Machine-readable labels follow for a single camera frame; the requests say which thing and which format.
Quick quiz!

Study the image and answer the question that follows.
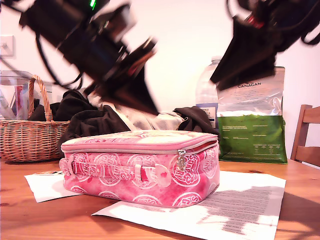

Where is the silver zipper pull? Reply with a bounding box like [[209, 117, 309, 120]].
[[176, 149, 188, 173]]

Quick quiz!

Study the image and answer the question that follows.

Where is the pink printed zip bag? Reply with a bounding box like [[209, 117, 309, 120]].
[[59, 129, 221, 209]]

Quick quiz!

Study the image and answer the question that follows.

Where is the green silver pet food bag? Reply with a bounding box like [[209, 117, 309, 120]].
[[216, 66, 288, 165]]

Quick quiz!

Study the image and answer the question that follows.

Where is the large clear water bottle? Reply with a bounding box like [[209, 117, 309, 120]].
[[194, 55, 222, 130]]

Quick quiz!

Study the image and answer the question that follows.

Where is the black cloth garment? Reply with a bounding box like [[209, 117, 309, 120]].
[[28, 89, 221, 159]]

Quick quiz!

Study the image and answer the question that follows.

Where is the wooden chair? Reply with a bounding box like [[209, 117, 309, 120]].
[[290, 103, 320, 168]]

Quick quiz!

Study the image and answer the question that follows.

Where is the LeRobot logo sticker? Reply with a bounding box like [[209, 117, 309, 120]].
[[32, 170, 63, 177]]

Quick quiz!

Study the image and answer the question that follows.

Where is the wicker basket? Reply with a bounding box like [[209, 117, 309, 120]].
[[0, 74, 72, 163]]

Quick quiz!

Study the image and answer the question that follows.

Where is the blank white paper sheet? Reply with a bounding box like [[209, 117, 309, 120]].
[[24, 170, 83, 203]]

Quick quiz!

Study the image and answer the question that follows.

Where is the printed text paper sheet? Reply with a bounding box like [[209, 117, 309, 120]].
[[91, 170, 287, 240]]

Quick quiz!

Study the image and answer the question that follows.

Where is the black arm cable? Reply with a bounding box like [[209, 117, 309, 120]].
[[299, 23, 320, 46], [34, 32, 85, 91]]

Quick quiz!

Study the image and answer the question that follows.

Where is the white wall switch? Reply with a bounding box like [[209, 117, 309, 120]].
[[0, 34, 15, 58]]

